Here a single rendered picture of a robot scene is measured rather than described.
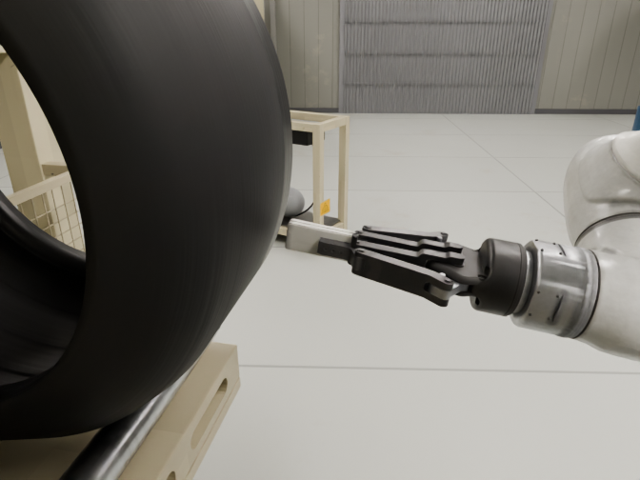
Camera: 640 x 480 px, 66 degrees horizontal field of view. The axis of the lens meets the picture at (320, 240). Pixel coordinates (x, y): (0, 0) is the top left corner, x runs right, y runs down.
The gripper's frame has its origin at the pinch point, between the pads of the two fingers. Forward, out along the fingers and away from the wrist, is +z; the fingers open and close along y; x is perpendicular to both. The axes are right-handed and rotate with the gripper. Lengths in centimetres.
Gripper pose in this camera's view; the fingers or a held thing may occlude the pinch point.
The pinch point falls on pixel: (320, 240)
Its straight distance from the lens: 51.6
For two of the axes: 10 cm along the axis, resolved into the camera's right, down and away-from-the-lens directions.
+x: -1.4, 9.0, 4.1
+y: -1.9, 3.8, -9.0
